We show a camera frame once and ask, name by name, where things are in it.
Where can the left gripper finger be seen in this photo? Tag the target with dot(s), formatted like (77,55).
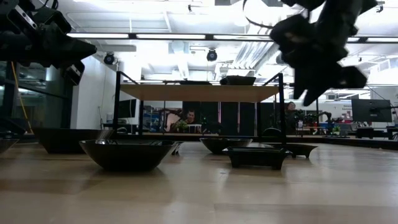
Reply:
(82,51)

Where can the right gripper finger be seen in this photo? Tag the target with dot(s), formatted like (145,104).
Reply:
(315,93)
(301,82)

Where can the small black square plate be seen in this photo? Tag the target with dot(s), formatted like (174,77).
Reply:
(298,150)
(256,157)

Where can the black wavy square deep bowl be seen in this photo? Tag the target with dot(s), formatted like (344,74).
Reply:
(237,81)

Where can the black rounded shallow bowl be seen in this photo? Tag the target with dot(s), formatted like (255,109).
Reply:
(217,145)
(195,82)
(126,155)

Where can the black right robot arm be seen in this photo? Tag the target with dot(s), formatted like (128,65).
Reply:
(339,15)

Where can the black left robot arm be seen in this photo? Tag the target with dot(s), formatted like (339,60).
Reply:
(31,7)

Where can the black ceiling spotlight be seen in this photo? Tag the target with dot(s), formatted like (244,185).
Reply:
(109,58)
(211,55)

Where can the person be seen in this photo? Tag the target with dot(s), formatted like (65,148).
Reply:
(190,117)
(290,116)

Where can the computer monitor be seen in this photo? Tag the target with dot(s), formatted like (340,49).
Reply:
(371,110)
(127,108)

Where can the LED light bar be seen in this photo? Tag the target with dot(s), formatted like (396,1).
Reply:
(171,36)

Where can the black fluted square bowl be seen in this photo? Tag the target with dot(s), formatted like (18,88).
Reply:
(62,141)

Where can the small green plant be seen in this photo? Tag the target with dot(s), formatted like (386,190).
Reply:
(182,126)

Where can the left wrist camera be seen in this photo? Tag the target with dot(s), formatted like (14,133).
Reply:
(74,73)

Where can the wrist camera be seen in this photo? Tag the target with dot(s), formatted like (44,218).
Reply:
(353,77)
(74,73)

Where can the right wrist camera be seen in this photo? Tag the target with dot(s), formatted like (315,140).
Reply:
(353,77)

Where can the black metal rig frame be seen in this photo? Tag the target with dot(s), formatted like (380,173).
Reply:
(357,143)

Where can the wooden shelf with black frame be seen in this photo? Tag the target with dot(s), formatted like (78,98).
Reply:
(199,92)

